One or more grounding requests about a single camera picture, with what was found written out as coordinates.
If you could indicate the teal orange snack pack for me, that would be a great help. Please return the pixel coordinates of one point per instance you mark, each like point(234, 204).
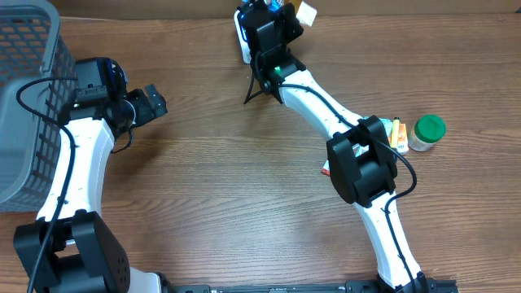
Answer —
point(388, 124)

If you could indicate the small orange snack box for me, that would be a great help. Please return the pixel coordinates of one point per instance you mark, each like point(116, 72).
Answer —
point(403, 142)

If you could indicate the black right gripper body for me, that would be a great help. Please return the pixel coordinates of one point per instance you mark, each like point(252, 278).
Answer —
point(286, 31)

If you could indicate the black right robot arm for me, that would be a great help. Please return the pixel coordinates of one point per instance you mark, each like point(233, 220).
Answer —
point(361, 161)

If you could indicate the red stick snack packet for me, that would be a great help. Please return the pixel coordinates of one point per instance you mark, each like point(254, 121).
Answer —
point(326, 169)

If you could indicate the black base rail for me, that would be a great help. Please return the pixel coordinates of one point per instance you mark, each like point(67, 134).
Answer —
point(348, 287)

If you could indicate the green lidded beige jar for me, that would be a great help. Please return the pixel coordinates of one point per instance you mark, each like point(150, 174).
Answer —
point(427, 131)

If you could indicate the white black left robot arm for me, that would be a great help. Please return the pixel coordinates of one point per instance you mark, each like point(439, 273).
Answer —
point(69, 248)

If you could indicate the white barcode scanner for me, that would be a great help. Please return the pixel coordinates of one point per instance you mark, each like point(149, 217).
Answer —
point(242, 38)

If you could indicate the yellow highlighter pen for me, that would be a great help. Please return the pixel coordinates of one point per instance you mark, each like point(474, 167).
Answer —
point(396, 124)

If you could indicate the grey plastic shopping basket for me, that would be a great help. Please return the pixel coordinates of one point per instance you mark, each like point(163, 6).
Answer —
point(33, 55)

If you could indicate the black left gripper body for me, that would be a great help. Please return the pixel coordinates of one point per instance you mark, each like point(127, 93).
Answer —
point(136, 110)

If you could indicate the beige brown snack pouch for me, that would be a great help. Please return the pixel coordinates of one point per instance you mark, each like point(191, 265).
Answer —
point(306, 14)

